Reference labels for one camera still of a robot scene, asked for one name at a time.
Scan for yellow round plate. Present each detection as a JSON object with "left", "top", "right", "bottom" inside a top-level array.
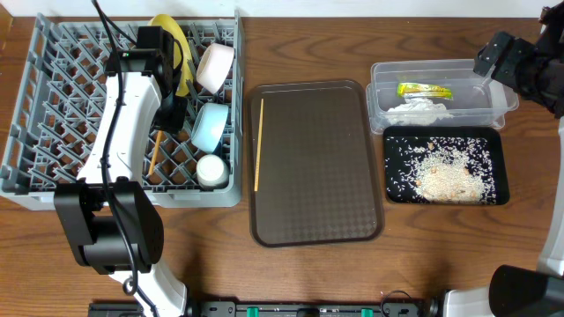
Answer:
[{"left": 148, "top": 14, "right": 194, "bottom": 97}]

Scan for light blue bowl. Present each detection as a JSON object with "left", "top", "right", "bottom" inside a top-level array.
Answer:
[{"left": 190, "top": 103, "right": 229, "bottom": 153}]

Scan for pink bowl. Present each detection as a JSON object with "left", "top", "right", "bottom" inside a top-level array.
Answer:
[{"left": 197, "top": 43, "right": 235, "bottom": 94}]

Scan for white cup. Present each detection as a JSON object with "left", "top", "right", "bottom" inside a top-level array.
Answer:
[{"left": 197, "top": 154, "right": 229, "bottom": 190}]

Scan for green snack wrapper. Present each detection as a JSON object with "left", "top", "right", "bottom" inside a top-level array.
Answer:
[{"left": 397, "top": 83, "right": 453, "bottom": 100}]

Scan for white paper napkin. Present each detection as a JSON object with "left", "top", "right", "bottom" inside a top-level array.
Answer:
[{"left": 386, "top": 98, "right": 454, "bottom": 126}]

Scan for rice food scraps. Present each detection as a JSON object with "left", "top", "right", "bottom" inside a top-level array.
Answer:
[{"left": 384, "top": 136, "right": 498, "bottom": 205}]

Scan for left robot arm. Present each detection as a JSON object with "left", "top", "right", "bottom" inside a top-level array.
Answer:
[{"left": 54, "top": 26, "right": 193, "bottom": 316}]

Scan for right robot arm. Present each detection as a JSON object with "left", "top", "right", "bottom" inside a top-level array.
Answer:
[{"left": 427, "top": 4, "right": 563, "bottom": 316}]

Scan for grey plastic dishwasher rack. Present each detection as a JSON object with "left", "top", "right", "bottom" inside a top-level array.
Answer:
[{"left": 1, "top": 15, "right": 245, "bottom": 210}]

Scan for clear plastic waste bin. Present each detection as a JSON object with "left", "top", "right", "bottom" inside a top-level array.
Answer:
[{"left": 366, "top": 59, "right": 519, "bottom": 135}]

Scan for dark brown serving tray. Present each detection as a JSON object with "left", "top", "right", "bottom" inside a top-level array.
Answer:
[{"left": 246, "top": 79, "right": 384, "bottom": 247}]

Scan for black rectangular tray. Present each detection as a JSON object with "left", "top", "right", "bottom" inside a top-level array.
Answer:
[{"left": 383, "top": 127, "right": 510, "bottom": 205}]

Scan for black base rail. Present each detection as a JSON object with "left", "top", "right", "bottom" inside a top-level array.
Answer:
[{"left": 86, "top": 299, "right": 442, "bottom": 317}]

